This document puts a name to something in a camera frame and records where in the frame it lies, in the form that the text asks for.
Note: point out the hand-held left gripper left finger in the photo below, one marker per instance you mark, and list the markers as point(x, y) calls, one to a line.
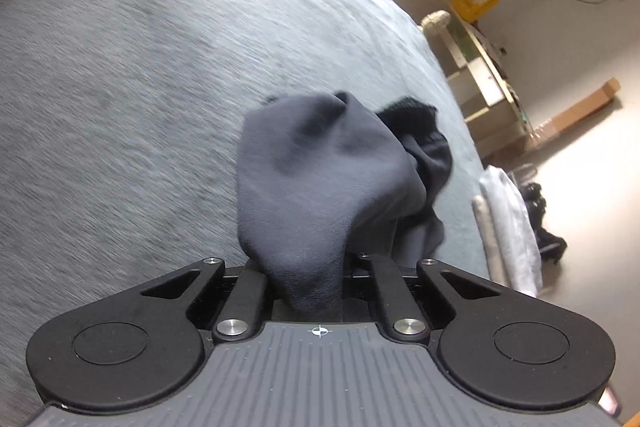
point(247, 294)

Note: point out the dark navy pants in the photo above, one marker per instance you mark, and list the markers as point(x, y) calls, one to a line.
point(310, 187)

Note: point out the grey bed blanket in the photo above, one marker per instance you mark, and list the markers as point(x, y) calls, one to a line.
point(125, 107)

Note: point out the folded beige cloth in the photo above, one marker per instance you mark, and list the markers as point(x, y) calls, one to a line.
point(487, 232)

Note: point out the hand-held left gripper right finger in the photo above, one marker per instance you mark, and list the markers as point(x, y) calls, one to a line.
point(387, 294)

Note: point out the yellow box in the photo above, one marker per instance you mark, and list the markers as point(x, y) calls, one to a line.
point(475, 1)

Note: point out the cream knit ball lamp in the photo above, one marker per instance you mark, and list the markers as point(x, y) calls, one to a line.
point(435, 22)

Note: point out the pale wooden desk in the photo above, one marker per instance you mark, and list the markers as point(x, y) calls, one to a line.
point(492, 92)

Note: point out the folded white cloth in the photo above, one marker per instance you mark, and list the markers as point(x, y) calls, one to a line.
point(515, 227)

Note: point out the long cardboard box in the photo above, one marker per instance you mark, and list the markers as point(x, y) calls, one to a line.
point(580, 107)

